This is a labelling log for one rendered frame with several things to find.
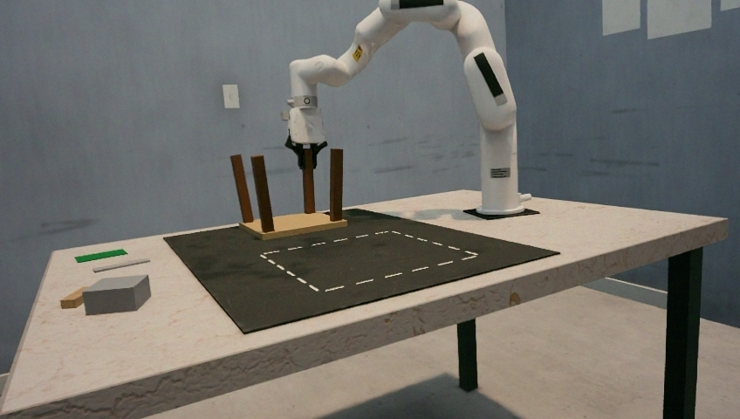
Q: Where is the green flat block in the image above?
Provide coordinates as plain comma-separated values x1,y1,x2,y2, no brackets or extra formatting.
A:
75,249,128,263

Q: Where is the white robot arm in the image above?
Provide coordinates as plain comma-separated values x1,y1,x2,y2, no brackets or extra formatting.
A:
286,0,531,215

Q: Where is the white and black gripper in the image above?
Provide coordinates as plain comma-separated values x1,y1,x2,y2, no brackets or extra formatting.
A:
285,106,328,169

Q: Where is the dark brown work mat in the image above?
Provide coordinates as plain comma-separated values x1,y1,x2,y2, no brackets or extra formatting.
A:
163,208,560,335

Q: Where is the tan wooden block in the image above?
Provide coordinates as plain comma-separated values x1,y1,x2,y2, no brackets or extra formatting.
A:
60,286,89,309

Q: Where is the tan wooden stool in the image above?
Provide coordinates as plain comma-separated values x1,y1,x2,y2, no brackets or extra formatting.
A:
230,148,347,240

